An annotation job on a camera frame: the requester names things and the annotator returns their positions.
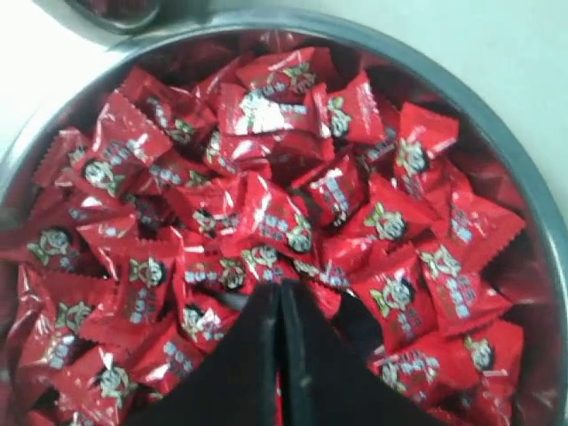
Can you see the pile of red candies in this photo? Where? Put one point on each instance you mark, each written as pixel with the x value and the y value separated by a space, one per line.
pixel 273 168

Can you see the steel bowl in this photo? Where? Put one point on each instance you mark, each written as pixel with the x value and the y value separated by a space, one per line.
pixel 56 82

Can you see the stainless steel cup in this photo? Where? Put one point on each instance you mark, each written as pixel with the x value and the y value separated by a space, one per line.
pixel 121 17

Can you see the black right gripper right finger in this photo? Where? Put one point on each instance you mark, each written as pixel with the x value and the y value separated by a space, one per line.
pixel 323 382

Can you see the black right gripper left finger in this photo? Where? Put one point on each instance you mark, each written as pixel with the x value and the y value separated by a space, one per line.
pixel 236 383

